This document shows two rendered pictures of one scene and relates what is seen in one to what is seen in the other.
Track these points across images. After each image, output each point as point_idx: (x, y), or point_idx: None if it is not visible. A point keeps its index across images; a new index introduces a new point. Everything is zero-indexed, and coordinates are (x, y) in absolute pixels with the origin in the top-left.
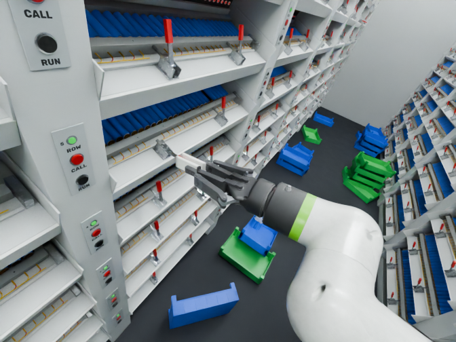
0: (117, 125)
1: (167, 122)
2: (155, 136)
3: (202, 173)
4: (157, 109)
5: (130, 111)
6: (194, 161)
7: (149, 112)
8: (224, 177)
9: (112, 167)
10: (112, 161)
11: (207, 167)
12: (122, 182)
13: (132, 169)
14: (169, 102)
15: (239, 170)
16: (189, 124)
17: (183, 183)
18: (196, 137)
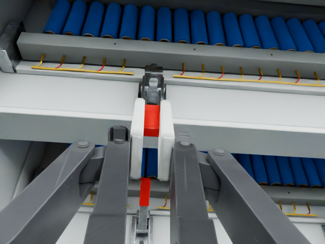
0: (107, 19)
1: (212, 47)
2: (165, 66)
3: (107, 151)
4: (215, 25)
5: (158, 13)
6: (160, 127)
7: (193, 25)
8: (172, 224)
9: (32, 74)
10: (45, 67)
11: (173, 158)
12: (12, 102)
13: (56, 94)
14: (260, 26)
15: (271, 243)
16: (280, 78)
17: (227, 235)
18: (281, 114)
